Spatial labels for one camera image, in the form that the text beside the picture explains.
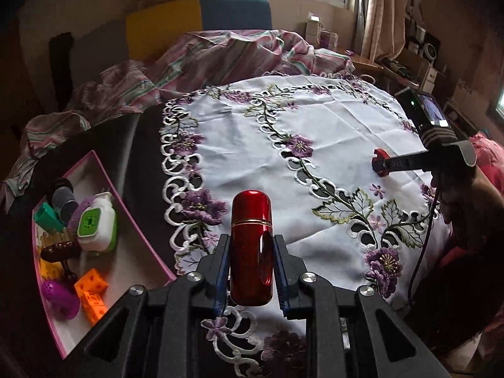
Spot white carton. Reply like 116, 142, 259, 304
306, 14, 321, 44

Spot white embroidered floral tablecloth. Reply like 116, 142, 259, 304
159, 72, 453, 378

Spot magenta toy cup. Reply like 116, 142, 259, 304
41, 279, 80, 320

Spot grey yellow blue headboard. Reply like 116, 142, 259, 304
69, 0, 273, 83

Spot red toy piece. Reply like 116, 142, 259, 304
372, 147, 392, 176

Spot red capsule case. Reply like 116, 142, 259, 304
229, 190, 274, 306

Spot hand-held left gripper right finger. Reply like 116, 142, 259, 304
274, 235, 450, 378

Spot cardboard box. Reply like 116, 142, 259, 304
396, 47, 447, 91

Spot green castle tower toy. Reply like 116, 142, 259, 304
33, 202, 66, 234

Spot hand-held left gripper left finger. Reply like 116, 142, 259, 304
55, 234, 231, 378

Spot pink striped blanket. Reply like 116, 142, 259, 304
0, 28, 355, 205

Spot black cable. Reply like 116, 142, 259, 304
407, 187, 442, 312

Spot wooden desk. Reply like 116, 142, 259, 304
344, 49, 420, 95

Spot grey cylinder container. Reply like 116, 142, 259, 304
50, 178, 79, 221

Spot pink-rimmed white tray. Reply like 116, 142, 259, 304
31, 150, 177, 360

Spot yellow block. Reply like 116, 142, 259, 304
39, 259, 64, 280

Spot person's right forearm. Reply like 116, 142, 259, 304
470, 169, 504, 225

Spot dark brown toy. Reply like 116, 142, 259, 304
40, 240, 82, 262

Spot purple oval toy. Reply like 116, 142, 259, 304
67, 195, 95, 241

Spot black rolled mat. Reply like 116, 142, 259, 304
49, 31, 75, 113

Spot orange cube block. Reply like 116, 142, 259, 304
81, 291, 108, 325
74, 268, 109, 298

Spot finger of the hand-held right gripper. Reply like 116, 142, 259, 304
374, 152, 432, 174

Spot white green bottle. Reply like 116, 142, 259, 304
77, 192, 118, 253

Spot person's right hand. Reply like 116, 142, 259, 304
429, 165, 479, 225

